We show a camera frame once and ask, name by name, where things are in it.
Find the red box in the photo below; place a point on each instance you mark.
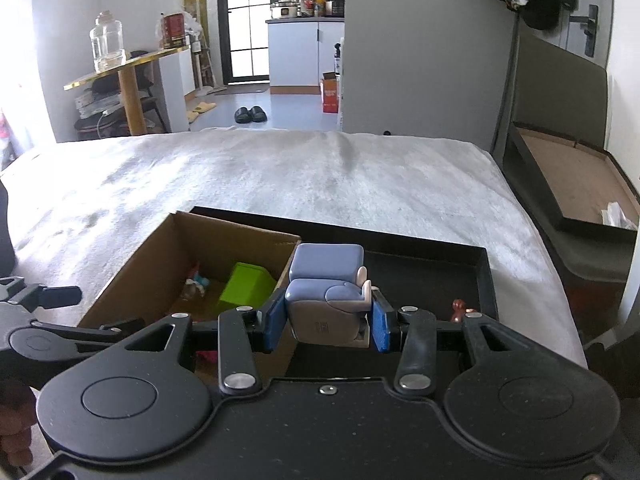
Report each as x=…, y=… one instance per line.
x=174, y=30

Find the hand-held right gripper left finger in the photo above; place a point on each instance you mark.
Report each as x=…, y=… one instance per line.
x=275, y=322

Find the brown cardboard box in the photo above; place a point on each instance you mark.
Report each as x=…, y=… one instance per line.
x=145, y=270

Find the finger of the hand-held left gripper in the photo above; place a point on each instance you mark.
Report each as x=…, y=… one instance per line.
x=100, y=332
x=60, y=296

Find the black framed glass door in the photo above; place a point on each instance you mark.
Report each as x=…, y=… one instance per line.
x=247, y=20

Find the yellow slipper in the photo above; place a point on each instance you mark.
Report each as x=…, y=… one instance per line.
x=193, y=116
x=205, y=107

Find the white rice cooker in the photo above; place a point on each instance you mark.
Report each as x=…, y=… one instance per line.
x=284, y=10

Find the large black cardboard-lined tray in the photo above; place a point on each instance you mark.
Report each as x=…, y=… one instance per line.
x=565, y=180

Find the gold edged round table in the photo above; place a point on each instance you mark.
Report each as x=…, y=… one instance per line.
x=125, y=62

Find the black shallow tray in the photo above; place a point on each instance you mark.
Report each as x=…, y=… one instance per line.
x=425, y=270

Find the white plastic bag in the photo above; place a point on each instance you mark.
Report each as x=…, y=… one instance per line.
x=194, y=25

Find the clear glass bottle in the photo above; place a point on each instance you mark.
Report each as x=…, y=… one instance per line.
x=106, y=42

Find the dark grey bed frame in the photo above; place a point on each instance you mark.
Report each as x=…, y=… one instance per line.
x=560, y=85

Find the orange cardboard box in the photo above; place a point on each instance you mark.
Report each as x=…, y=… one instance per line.
x=330, y=95

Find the person's leg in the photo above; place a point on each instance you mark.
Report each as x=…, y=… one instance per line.
x=5, y=230

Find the green hexagonal cup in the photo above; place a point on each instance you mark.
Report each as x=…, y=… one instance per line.
x=247, y=285

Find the black slipper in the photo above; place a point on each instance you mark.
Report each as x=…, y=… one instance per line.
x=258, y=114
x=242, y=115

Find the small brown toy figure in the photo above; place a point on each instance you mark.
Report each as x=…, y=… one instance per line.
x=458, y=310

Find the small colourful figure toy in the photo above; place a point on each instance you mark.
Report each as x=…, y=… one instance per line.
x=196, y=282

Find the dark stool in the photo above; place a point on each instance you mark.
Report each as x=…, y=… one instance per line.
x=140, y=122

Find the person's left hand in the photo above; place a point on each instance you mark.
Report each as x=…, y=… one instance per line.
x=15, y=425

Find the stack of papers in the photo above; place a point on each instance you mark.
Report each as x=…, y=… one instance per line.
x=95, y=102

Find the white kitchen cabinet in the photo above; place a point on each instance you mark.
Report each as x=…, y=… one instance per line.
x=300, y=55

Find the dark spray bottle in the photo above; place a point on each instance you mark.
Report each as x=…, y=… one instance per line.
x=338, y=60

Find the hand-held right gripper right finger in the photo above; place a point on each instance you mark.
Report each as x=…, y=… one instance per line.
x=380, y=327

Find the black kitchen appliance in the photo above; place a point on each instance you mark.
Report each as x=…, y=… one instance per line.
x=336, y=5

